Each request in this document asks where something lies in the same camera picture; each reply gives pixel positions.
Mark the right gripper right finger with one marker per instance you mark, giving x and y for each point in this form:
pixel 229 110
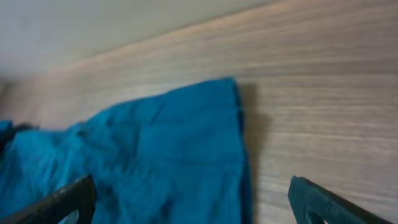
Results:
pixel 313 204

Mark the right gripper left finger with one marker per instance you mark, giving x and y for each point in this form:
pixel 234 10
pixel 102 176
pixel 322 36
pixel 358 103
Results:
pixel 73 203

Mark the dark blue shorts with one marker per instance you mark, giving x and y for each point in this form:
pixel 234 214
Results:
pixel 178 157

